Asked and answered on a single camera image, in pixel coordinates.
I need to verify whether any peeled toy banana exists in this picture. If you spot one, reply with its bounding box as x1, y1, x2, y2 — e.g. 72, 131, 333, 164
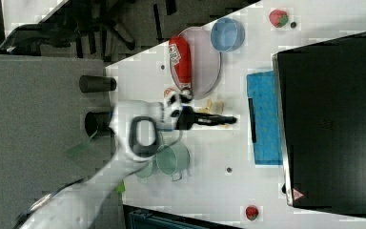
196, 99, 229, 129

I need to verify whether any green spatula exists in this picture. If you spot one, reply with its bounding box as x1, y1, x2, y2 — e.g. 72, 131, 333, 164
65, 131, 97, 158

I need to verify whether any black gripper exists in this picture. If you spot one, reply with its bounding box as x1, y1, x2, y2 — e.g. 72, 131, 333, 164
175, 106, 237, 131

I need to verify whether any black pan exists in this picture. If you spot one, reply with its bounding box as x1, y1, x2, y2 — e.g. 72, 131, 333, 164
84, 112, 112, 137

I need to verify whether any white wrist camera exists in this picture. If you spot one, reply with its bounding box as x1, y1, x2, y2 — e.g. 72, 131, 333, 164
163, 90, 193, 124

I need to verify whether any red strawberry toy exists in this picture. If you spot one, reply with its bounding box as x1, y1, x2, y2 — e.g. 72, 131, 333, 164
245, 205, 259, 221
269, 10, 289, 28

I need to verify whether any red strawberry toy far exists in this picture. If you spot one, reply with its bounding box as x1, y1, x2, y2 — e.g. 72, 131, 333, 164
269, 10, 289, 28

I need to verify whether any green measuring cup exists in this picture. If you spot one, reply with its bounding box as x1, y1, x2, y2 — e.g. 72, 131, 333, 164
155, 142, 190, 181

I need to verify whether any blue bowl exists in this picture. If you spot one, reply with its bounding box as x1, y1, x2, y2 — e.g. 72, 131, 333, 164
211, 18, 245, 52

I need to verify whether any red ketchup bottle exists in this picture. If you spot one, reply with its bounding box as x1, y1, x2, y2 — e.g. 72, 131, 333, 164
169, 36, 192, 94

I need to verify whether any green colander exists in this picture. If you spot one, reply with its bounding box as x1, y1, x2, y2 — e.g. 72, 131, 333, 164
135, 159, 157, 183

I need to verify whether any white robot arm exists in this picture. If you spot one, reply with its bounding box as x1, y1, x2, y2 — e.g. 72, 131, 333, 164
13, 98, 237, 229

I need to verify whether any grey cup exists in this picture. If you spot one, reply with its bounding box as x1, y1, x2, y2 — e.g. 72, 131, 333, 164
79, 75, 117, 94

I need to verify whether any red strawberry toy near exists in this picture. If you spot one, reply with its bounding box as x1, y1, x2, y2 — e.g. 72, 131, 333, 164
245, 205, 259, 221

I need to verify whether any orange slice toy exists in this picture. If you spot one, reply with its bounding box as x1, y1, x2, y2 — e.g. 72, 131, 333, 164
163, 87, 176, 97

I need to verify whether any grey round plate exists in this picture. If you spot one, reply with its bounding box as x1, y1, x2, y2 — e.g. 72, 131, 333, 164
170, 27, 221, 99

